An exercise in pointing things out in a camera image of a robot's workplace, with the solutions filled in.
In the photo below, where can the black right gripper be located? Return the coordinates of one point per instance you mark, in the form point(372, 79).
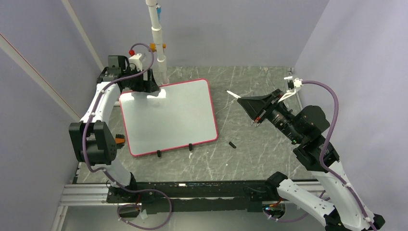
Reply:
point(256, 106)

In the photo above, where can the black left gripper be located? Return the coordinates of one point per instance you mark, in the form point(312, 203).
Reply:
point(148, 86)

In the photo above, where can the black whiteboard marker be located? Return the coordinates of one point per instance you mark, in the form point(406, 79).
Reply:
point(233, 94)

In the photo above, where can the black marker cap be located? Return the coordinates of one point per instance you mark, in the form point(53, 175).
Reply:
point(232, 145)

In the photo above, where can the red framed whiteboard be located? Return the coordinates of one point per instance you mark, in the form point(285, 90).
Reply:
point(178, 115)

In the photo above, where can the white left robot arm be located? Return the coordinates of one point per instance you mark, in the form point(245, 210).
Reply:
point(92, 141)

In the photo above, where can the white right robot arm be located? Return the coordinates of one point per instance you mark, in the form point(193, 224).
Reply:
point(344, 211)

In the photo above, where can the silver combination wrench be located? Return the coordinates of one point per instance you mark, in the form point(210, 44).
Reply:
point(254, 123)

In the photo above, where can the orange pipe clamp knob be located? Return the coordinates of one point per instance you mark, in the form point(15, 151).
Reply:
point(153, 47)

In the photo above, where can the orange black small tool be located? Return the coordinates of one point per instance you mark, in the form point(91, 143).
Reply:
point(120, 139)

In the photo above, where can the white vertical pvc pipe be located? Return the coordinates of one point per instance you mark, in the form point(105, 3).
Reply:
point(158, 39)

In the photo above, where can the white slanted corner pipe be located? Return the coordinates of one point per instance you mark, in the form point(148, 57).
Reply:
point(71, 12)

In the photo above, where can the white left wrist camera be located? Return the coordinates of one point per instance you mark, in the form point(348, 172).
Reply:
point(136, 60)

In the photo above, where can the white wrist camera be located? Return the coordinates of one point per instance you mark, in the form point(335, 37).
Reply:
point(136, 60)
point(294, 85)

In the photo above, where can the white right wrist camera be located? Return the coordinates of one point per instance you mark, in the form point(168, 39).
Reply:
point(294, 85)

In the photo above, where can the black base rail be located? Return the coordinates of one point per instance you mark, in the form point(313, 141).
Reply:
point(197, 196)

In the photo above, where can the white red wall trim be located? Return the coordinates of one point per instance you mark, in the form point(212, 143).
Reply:
point(25, 65)

